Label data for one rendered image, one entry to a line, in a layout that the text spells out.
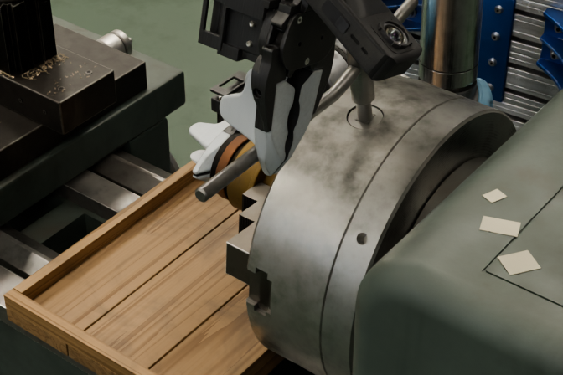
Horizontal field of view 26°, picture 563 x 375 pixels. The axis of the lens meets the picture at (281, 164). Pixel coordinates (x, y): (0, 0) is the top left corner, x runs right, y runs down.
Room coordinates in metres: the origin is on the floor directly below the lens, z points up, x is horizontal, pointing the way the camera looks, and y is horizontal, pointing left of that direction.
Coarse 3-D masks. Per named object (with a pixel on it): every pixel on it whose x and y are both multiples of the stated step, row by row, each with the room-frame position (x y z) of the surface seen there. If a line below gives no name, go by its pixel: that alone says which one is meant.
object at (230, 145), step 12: (228, 144) 1.06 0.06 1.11; (240, 144) 1.06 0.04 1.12; (252, 144) 1.05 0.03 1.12; (216, 156) 1.05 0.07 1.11; (228, 156) 1.05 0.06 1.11; (216, 168) 1.04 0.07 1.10; (252, 168) 1.02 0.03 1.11; (240, 180) 1.02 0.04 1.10; (252, 180) 1.01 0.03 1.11; (264, 180) 1.02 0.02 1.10; (228, 192) 1.02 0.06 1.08; (240, 192) 1.01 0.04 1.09; (240, 204) 1.02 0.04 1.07
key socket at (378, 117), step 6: (372, 108) 0.95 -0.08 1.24; (354, 114) 0.94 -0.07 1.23; (378, 114) 0.94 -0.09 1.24; (348, 120) 0.94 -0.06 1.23; (354, 120) 0.94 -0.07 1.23; (372, 120) 0.93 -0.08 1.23; (378, 120) 0.93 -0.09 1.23; (354, 126) 0.93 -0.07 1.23; (360, 126) 0.93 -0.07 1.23; (366, 126) 0.93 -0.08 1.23; (372, 126) 0.92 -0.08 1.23
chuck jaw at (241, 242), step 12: (252, 192) 0.99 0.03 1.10; (264, 192) 1.00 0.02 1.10; (252, 204) 0.98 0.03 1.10; (240, 216) 0.95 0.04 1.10; (252, 216) 0.95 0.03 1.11; (240, 228) 0.95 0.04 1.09; (252, 228) 0.93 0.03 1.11; (228, 240) 0.91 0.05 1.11; (240, 240) 0.91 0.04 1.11; (228, 252) 0.90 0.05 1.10; (240, 252) 0.90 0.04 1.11; (228, 264) 0.90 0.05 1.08; (240, 264) 0.89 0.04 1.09; (240, 276) 0.89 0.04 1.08; (252, 276) 0.87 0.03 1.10; (264, 276) 0.86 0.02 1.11; (252, 288) 0.87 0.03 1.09; (264, 288) 0.86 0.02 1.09; (264, 300) 0.86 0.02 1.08
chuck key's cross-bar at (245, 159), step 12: (408, 0) 1.00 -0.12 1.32; (396, 12) 0.99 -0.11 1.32; (408, 12) 0.99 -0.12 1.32; (348, 72) 0.91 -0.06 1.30; (360, 72) 0.92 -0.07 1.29; (336, 84) 0.90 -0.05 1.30; (348, 84) 0.90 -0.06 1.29; (324, 96) 0.88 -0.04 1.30; (336, 96) 0.88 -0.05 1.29; (324, 108) 0.87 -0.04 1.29; (240, 156) 0.78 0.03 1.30; (252, 156) 0.78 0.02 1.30; (228, 168) 0.76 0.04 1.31; (240, 168) 0.77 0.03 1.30; (216, 180) 0.74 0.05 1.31; (228, 180) 0.75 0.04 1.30; (204, 192) 0.73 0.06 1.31; (216, 192) 0.74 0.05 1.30
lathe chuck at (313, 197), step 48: (384, 96) 0.97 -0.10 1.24; (432, 96) 0.98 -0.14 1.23; (336, 144) 0.91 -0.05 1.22; (384, 144) 0.90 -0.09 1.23; (288, 192) 0.88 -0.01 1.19; (336, 192) 0.87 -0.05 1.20; (288, 240) 0.85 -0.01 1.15; (336, 240) 0.84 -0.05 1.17; (288, 288) 0.84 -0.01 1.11; (288, 336) 0.83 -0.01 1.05
